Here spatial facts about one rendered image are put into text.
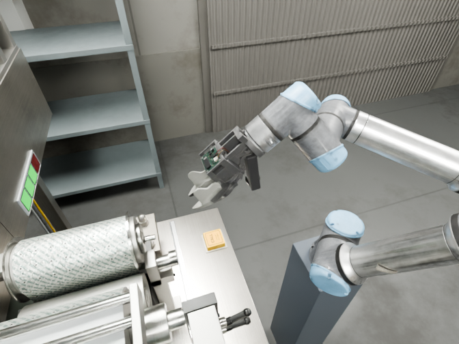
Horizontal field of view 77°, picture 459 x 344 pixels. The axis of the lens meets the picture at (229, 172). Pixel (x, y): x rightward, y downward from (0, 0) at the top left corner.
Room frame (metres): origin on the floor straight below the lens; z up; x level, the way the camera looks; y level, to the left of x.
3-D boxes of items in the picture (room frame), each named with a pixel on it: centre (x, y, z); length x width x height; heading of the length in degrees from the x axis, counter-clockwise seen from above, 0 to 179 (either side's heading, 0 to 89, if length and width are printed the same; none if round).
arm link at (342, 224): (0.55, -0.37, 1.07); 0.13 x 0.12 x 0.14; 154
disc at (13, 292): (0.33, 0.47, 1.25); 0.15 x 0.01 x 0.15; 18
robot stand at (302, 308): (0.56, -0.37, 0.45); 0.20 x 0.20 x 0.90; 18
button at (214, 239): (0.63, 0.06, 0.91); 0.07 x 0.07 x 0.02; 18
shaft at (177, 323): (0.20, 0.08, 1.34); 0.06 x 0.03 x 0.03; 108
